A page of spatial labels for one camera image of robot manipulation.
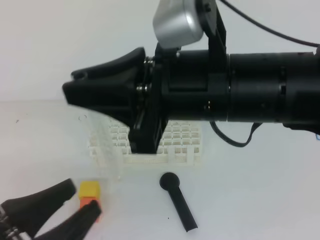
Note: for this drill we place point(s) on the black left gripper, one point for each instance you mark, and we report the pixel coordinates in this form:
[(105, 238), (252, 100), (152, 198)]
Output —
[(183, 85)]

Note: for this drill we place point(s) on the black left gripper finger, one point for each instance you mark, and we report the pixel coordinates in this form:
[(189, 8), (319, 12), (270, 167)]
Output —
[(106, 91)]

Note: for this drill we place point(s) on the second gripper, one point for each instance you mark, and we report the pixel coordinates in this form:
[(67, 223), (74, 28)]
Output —
[(21, 218)]

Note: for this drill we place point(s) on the clear glass test tube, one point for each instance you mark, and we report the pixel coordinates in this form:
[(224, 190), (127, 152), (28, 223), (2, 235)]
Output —
[(101, 146)]

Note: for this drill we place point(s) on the white test tube rack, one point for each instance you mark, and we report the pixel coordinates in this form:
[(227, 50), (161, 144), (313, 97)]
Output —
[(180, 145)]

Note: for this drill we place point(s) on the orange cube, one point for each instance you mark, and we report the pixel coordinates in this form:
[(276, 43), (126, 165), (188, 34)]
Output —
[(83, 201)]

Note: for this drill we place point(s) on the yellow cube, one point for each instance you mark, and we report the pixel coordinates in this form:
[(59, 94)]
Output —
[(89, 189)]

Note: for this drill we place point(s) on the black funnel scoop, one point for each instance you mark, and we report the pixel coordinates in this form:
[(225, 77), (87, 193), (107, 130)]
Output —
[(170, 182)]

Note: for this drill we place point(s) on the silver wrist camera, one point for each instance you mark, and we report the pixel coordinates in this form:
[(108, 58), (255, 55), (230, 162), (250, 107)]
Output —
[(178, 23)]

